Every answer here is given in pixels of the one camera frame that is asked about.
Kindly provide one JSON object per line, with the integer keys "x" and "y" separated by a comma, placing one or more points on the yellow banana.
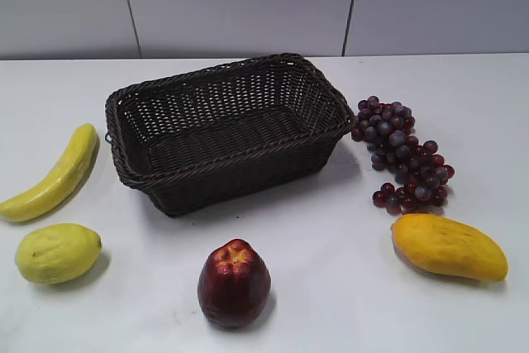
{"x": 59, "y": 183}

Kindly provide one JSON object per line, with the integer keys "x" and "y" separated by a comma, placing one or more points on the dark brown wicker basket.
{"x": 191, "y": 140}

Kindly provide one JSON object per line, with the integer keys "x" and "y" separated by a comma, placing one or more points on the dark red apple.
{"x": 234, "y": 285}

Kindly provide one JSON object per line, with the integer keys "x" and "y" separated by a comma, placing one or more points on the purple grape bunch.
{"x": 420, "y": 171}

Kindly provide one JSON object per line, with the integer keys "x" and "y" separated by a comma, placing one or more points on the orange yellow mango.
{"x": 440, "y": 245}

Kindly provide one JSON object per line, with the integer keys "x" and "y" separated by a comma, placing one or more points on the yellow lemon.
{"x": 57, "y": 253}

